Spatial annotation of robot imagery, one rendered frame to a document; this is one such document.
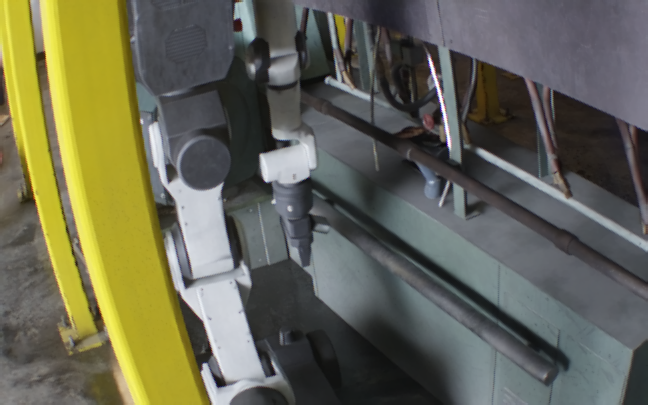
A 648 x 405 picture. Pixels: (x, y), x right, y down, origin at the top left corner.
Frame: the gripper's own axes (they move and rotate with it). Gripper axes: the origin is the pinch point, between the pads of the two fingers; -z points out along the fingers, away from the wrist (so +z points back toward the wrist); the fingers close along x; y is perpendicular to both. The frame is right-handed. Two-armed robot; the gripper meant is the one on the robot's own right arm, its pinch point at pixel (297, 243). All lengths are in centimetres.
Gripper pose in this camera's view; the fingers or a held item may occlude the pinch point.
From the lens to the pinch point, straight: 209.1
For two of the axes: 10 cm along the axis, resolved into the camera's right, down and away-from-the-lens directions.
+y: -9.5, 2.3, -2.2
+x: -3.1, -5.5, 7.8
